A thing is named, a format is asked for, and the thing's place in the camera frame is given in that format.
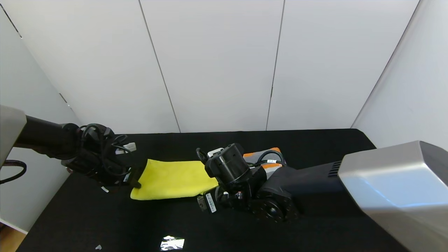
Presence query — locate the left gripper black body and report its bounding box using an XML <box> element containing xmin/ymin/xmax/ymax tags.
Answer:
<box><xmin>114</xmin><ymin>160</ymin><xmax>135</xmax><ymax>186</ymax></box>

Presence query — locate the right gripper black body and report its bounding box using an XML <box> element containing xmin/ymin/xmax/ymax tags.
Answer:
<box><xmin>203</xmin><ymin>186</ymin><xmax>226</xmax><ymax>214</ymax></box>

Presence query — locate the yellow microfibre towel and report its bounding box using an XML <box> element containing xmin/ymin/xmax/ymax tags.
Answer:
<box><xmin>130</xmin><ymin>159</ymin><xmax>219</xmax><ymax>201</ymax></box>

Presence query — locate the grey towel with orange stripe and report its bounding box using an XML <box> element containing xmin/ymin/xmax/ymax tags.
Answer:
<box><xmin>243</xmin><ymin>147</ymin><xmax>287</xmax><ymax>169</ymax></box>

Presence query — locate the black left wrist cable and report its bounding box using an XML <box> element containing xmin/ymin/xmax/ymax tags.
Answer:
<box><xmin>79</xmin><ymin>123</ymin><xmax>135</xmax><ymax>194</ymax></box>

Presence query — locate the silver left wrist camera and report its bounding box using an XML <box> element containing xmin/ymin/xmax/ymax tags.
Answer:
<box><xmin>115</xmin><ymin>142</ymin><xmax>137</xmax><ymax>155</ymax></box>

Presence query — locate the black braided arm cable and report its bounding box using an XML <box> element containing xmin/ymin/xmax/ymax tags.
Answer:
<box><xmin>0</xmin><ymin>160</ymin><xmax>27</xmax><ymax>184</ymax></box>

